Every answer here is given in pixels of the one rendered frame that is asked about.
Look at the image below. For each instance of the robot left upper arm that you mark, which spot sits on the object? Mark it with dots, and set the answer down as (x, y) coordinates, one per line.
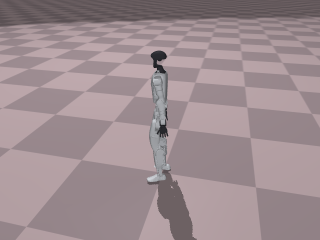
(158, 85)

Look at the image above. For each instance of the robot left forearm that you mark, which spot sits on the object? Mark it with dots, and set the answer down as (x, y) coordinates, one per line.
(161, 110)

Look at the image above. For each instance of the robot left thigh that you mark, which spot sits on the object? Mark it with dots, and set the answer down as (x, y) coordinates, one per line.
(154, 138)

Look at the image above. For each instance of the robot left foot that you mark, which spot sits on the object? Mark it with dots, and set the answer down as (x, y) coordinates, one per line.
(155, 178)

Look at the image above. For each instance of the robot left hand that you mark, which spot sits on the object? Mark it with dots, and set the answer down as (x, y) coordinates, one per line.
(163, 130)

